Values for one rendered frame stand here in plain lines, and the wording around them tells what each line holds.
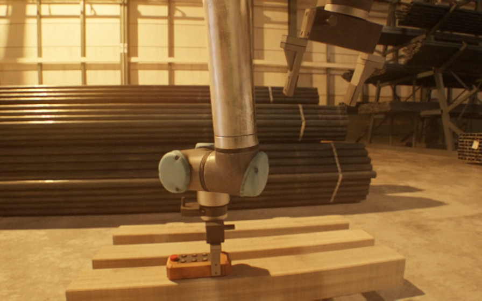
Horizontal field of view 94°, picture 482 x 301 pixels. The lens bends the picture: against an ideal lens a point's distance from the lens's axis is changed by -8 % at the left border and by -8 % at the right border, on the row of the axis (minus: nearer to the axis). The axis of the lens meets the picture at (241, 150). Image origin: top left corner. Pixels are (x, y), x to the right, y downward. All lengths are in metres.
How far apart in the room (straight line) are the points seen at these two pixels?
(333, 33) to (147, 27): 9.66
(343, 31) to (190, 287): 0.70
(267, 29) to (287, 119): 8.31
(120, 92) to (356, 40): 2.20
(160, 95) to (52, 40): 8.91
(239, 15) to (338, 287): 0.78
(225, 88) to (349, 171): 1.66
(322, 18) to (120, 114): 1.69
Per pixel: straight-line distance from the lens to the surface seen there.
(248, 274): 0.77
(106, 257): 0.95
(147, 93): 2.38
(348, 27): 0.48
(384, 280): 0.96
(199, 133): 1.85
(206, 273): 0.75
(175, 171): 0.53
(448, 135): 7.03
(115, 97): 2.46
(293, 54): 0.47
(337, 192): 2.07
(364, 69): 0.53
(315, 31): 0.46
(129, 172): 1.79
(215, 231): 0.66
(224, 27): 0.46
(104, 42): 10.27
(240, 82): 0.45
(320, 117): 2.03
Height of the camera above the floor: 0.61
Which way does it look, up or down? 5 degrees down
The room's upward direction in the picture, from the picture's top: straight up
